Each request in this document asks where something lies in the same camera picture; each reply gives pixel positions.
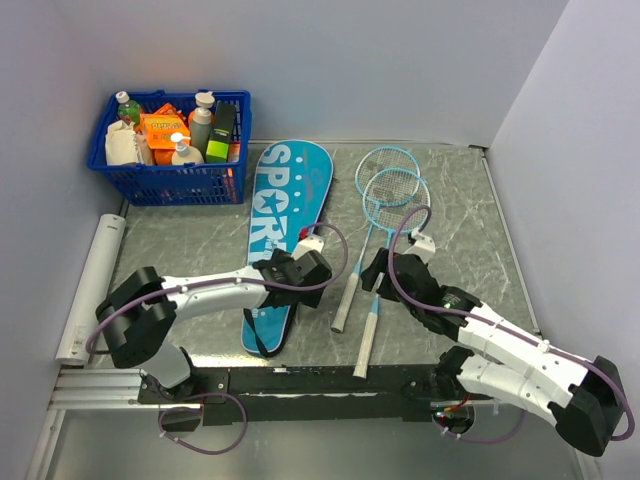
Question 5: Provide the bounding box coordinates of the green bottle white cap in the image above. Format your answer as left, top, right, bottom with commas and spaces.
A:
115, 91, 143, 126

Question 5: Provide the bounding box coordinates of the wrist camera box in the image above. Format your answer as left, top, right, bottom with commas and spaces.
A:
404, 227, 436, 264
291, 227, 324, 260

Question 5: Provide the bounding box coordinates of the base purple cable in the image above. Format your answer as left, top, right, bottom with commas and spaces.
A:
157, 392, 249, 456
432, 399, 529, 445

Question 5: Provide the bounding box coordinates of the blue plastic shopping basket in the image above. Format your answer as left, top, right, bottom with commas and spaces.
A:
86, 90, 252, 206

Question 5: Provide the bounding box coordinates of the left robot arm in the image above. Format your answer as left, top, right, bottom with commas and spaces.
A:
96, 249, 332, 402

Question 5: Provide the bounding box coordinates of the blue SPORT racket cover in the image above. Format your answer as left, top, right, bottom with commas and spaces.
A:
241, 140, 334, 358

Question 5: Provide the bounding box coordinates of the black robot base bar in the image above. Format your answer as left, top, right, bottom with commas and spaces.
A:
137, 364, 496, 427

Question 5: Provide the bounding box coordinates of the grey bottle white pump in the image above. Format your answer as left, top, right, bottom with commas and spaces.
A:
189, 91, 215, 158

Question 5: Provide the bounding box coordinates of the orange round item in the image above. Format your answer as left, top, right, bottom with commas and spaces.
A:
153, 149, 174, 166

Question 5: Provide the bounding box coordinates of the small white pump bottle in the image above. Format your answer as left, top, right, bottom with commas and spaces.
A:
170, 132, 204, 166

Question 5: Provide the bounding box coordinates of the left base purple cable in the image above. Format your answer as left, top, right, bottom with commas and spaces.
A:
157, 392, 249, 456

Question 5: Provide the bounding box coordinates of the beige cloth bag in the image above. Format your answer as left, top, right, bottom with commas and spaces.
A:
105, 120, 153, 166

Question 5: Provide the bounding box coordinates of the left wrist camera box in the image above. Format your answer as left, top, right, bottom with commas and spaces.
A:
291, 227, 324, 260

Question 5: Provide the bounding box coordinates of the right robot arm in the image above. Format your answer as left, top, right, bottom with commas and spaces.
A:
360, 249, 635, 457

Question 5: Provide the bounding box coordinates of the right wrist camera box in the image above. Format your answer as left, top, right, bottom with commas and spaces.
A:
404, 227, 436, 264

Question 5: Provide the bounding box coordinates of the black and green box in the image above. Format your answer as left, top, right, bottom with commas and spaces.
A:
205, 101, 237, 163

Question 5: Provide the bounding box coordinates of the blue racket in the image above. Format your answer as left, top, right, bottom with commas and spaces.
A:
331, 146, 421, 333
353, 167, 431, 379

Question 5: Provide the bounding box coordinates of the orange snack box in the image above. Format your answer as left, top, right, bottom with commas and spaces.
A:
140, 114, 190, 150

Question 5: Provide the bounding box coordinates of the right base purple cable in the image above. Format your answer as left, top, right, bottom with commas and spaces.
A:
432, 399, 529, 445

